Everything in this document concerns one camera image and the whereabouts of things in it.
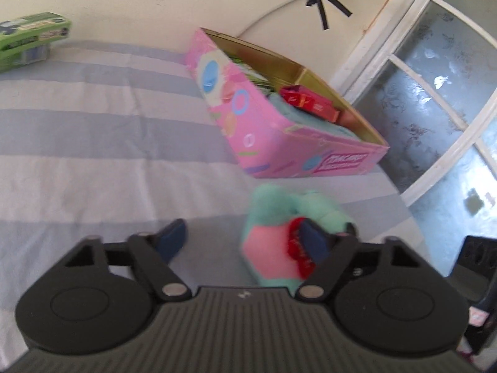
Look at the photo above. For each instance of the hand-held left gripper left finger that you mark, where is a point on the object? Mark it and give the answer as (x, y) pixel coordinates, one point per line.
(172, 241)

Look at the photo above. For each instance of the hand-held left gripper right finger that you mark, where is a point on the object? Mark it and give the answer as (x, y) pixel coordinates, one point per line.
(315, 241)

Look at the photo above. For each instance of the teal and pink plush toy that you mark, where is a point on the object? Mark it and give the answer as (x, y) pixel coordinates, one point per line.
(271, 248)

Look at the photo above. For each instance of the teal fabric pouch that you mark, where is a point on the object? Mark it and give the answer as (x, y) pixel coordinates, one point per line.
(334, 129)

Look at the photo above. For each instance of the pink cardboard box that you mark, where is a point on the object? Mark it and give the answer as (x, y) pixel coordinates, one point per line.
(252, 128)

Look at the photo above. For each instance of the red packet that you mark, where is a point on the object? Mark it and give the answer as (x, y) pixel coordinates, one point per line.
(310, 103)

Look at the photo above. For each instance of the striped bed sheet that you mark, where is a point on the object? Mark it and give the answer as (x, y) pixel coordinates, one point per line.
(97, 143)

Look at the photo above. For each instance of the green cardboard box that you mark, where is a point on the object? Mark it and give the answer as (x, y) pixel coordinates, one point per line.
(27, 35)

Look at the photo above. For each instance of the white window frame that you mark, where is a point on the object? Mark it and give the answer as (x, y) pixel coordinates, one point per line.
(388, 46)

